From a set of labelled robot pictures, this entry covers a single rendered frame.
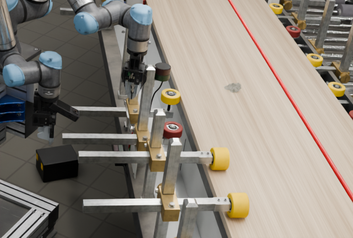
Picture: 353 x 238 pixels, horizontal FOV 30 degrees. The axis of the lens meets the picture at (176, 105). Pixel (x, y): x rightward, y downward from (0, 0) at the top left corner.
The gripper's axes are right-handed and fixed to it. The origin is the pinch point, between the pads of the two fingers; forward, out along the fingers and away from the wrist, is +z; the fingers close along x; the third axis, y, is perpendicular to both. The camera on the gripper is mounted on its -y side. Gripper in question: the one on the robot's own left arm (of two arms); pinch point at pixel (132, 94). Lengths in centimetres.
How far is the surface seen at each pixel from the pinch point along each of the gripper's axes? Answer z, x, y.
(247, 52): 15, 47, -83
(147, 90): 0.2, 5.3, -5.3
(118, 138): 19.5, -2.8, 0.7
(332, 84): 15, 86, -62
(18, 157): 105, -66, -90
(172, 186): 5.1, 19.2, 42.7
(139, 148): 21.6, 5.4, 2.1
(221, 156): 8.3, 34.8, 17.8
